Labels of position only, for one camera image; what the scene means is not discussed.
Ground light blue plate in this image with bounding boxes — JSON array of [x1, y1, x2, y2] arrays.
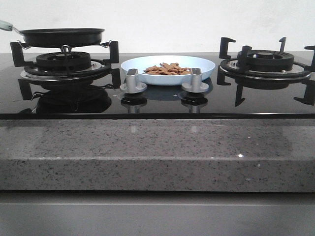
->
[[121, 55, 216, 86]]

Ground brown meat pieces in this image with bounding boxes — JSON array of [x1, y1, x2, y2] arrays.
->
[[144, 62, 191, 75]]

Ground black frying pan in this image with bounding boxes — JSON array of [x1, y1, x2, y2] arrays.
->
[[0, 20, 105, 48]]

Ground silver left stove knob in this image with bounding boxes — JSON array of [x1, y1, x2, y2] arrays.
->
[[120, 68, 147, 94]]

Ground silver stove knob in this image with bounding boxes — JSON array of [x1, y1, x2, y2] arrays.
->
[[120, 68, 147, 94], [182, 68, 210, 93]]

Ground silver right stove knob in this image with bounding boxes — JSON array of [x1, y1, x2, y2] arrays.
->
[[182, 68, 210, 93]]

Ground right black pan support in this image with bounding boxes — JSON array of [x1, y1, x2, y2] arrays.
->
[[217, 37, 315, 106]]

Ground black pan support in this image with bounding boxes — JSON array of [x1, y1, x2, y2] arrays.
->
[[217, 37, 315, 106], [1, 41, 121, 101]]

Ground left black gas burner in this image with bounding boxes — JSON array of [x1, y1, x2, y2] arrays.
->
[[35, 52, 91, 72]]

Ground black gas burner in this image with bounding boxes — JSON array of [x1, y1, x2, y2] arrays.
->
[[247, 50, 294, 72], [35, 52, 91, 72]]

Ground right black gas burner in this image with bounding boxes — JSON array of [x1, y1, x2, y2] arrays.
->
[[247, 50, 294, 72]]

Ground left black pan support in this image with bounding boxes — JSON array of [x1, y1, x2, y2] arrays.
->
[[1, 41, 121, 101]]

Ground black glass cooktop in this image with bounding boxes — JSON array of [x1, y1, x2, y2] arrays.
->
[[0, 54, 315, 119]]

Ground grey cabinet drawer front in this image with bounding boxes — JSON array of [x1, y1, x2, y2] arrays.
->
[[0, 192, 315, 236]]

